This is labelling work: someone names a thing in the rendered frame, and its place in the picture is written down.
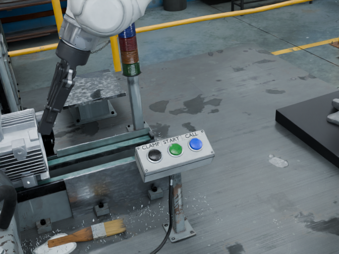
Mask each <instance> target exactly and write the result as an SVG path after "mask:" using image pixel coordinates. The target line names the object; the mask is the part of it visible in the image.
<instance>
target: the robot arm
mask: <svg viewBox="0 0 339 254"><path fill-rule="evenodd" d="M151 1H152V0H67V10H66V13H65V15H64V19H63V22H62V25H61V28H60V31H59V33H58V34H59V37H60V38H61V39H60V40H59V43H58V46H57V48H56V51H55V53H56V55H57V56H58V57H59V58H60V59H61V62H57V63H56V68H55V73H54V76H53V79H52V83H51V86H50V89H49V93H48V96H47V100H48V101H47V105H46V106H45V110H44V113H43V115H42V118H41V121H40V124H39V126H38V129H37V130H38V133H41V134H46V135H50V133H51V130H52V128H53V125H54V122H55V120H56V117H57V115H58V113H61V111H62V108H63V106H64V104H65V102H66V100H67V98H68V96H69V93H70V91H71V89H72V88H73V87H74V85H75V81H73V78H75V76H76V73H77V71H76V67H77V66H84V65H86V64H87V61H88V59H89V56H90V53H91V50H94V49H95V48H96V46H97V44H98V41H99V38H100V37H103V38H106V37H112V36H115V35H118V34H120V33H121V32H123V31H124V30H125V29H127V28H128V27H129V26H130V25H131V24H132V23H134V22H135V21H136V20H138V19H139V18H140V17H142V16H144V13H145V10H146V7H147V6H148V4H149V3H150V2H151ZM331 104H332V106H333V107H335V108H336V109H337V110H339V99H334V100H333V101H332V103H331ZM327 121H328V122H332V123H335V124H337V125H339V111H338V112H336V113H333V114H330V115H328V116H327Z"/></svg>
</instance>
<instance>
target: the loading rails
mask: <svg viewBox="0 0 339 254"><path fill-rule="evenodd" d="M154 142H155V139H154V134H153V133H152V131H150V128H149V127H147V128H143V129H139V130H135V131H131V132H127V133H123V134H119V135H115V136H111V137H107V138H103V139H99V140H95V141H91V142H87V143H83V144H79V145H75V146H71V147H67V148H63V149H59V150H57V151H56V152H57V154H52V155H49V156H47V157H46V158H47V163H48V169H49V176H50V179H48V180H44V181H42V180H38V185H37V186H33V187H29V188H24V186H22V187H18V188H15V190H16V192H17V204H18V215H19V225H20V232H22V231H25V230H28V229H32V228H35V227H36V230H37V233H38V234H42V233H45V232H49V231H52V230H53V228H52V222H55V221H59V220H62V219H66V218H69V217H72V216H73V217H74V218H76V217H80V216H83V215H86V214H90V213H93V212H95V214H96V216H97V217H98V216H101V215H105V214H108V213H110V209H109V208H110V207H113V206H116V205H120V204H123V203H126V202H130V201H133V200H136V199H140V198H143V197H146V196H149V198H150V200H155V199H158V198H161V197H163V191H166V190H169V180H168V176H166V177H162V178H159V179H156V180H152V181H149V182H143V180H142V177H141V174H140V171H139V169H138V166H137V163H136V160H135V150H134V149H135V148H136V147H139V146H143V145H146V144H150V143H154Z"/></svg>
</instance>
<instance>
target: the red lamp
mask: <svg viewBox="0 0 339 254"><path fill-rule="evenodd" d="M118 38H119V45H120V50H122V51H132V50H135V49H137V39H136V35H135V36H133V37H130V38H120V37H118Z"/></svg>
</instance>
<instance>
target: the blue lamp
mask: <svg viewBox="0 0 339 254"><path fill-rule="evenodd" d="M135 35H136V30H135V22H134V23H132V24H131V25H130V26H129V27H128V28H127V29H125V30H124V31H123V32H121V33H120V34H118V37H120V38H130V37H133V36H135Z"/></svg>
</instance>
